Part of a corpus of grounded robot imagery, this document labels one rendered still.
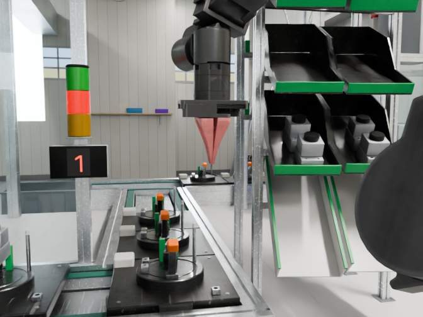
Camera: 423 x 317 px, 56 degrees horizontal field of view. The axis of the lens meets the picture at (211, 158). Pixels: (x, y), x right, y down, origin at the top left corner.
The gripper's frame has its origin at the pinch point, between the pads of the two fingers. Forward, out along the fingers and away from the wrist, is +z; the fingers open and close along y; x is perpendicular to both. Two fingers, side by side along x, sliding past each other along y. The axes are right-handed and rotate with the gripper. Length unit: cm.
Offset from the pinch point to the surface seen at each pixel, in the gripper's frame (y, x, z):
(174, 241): 5.3, -9.9, 16.8
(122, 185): 23, -160, 35
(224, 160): -180, -869, 116
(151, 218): 9, -61, 27
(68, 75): 26.2, -29.1, -14.8
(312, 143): -21.5, -10.3, -1.3
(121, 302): 15.0, -7.6, 26.8
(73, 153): 25.7, -27.9, 2.1
